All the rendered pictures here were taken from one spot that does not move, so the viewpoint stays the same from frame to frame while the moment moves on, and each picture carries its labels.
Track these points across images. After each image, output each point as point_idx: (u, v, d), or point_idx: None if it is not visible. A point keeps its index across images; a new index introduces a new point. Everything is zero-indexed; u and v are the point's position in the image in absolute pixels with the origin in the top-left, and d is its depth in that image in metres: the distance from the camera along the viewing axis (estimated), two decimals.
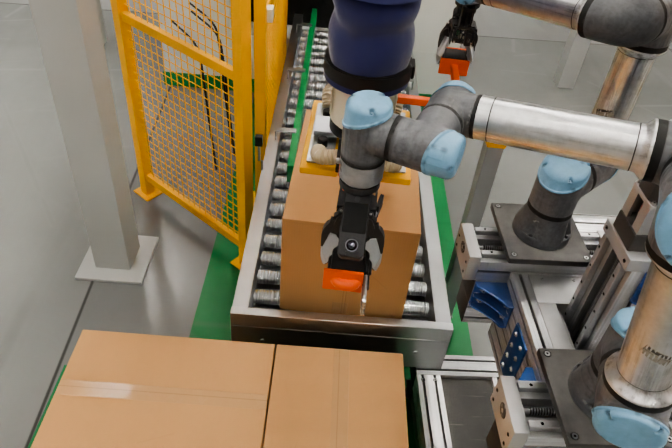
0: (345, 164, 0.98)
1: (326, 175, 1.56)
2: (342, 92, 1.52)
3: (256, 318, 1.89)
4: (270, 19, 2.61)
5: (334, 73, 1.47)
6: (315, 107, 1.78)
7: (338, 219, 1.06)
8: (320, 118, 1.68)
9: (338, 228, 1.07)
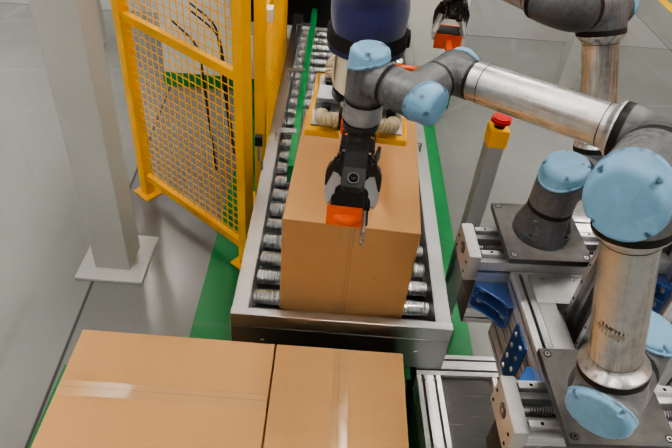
0: (348, 106, 1.12)
1: (329, 136, 1.70)
2: (344, 60, 1.66)
3: (256, 318, 1.89)
4: (270, 19, 2.61)
5: (336, 41, 1.61)
6: (318, 79, 1.91)
7: (341, 158, 1.19)
8: (323, 87, 1.82)
9: (341, 167, 1.21)
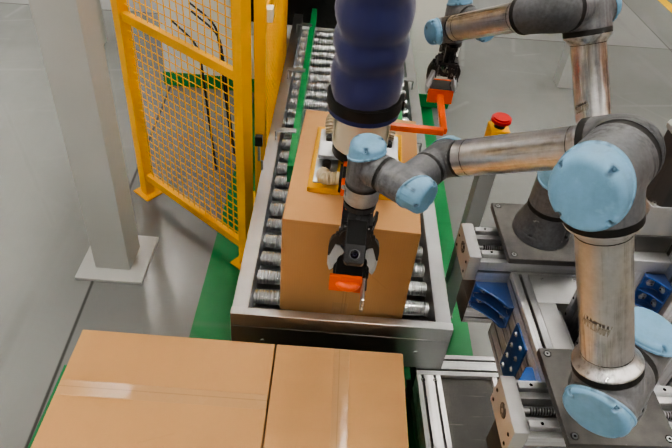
0: (349, 190, 1.25)
1: (330, 193, 1.82)
2: (343, 123, 1.79)
3: (256, 318, 1.89)
4: (270, 19, 2.61)
5: (336, 107, 1.74)
6: (319, 133, 2.04)
7: (342, 233, 1.32)
8: (324, 143, 1.94)
9: (342, 240, 1.33)
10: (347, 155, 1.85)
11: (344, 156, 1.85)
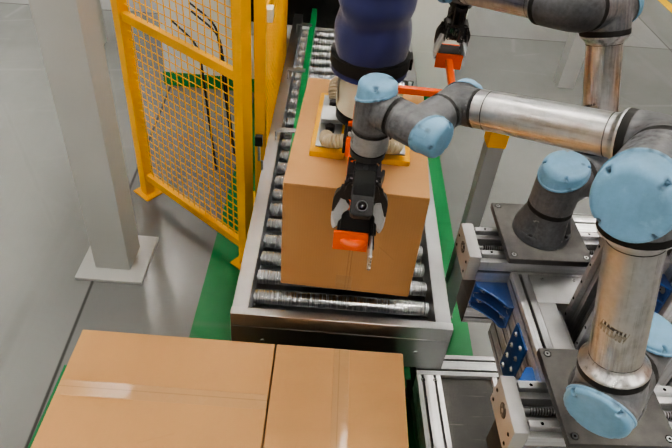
0: (356, 136, 1.15)
1: (334, 157, 1.73)
2: (348, 83, 1.69)
3: (256, 318, 1.89)
4: (270, 19, 2.61)
5: (340, 65, 1.64)
6: (322, 99, 1.95)
7: (348, 185, 1.23)
8: (327, 108, 1.85)
9: (348, 194, 1.24)
10: (351, 118, 1.76)
11: (348, 119, 1.76)
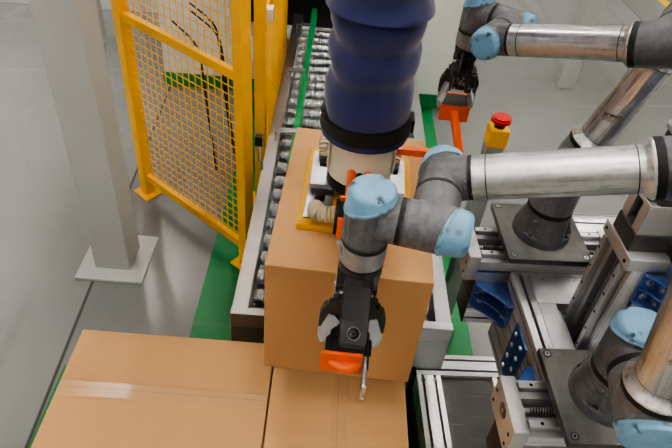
0: (346, 249, 0.94)
1: (324, 231, 1.51)
2: (340, 147, 1.48)
3: (256, 318, 1.89)
4: (270, 19, 2.61)
5: (331, 129, 1.43)
6: (312, 156, 1.73)
7: (338, 301, 1.01)
8: (317, 169, 1.63)
9: (337, 310, 1.02)
10: (344, 185, 1.54)
11: (341, 186, 1.54)
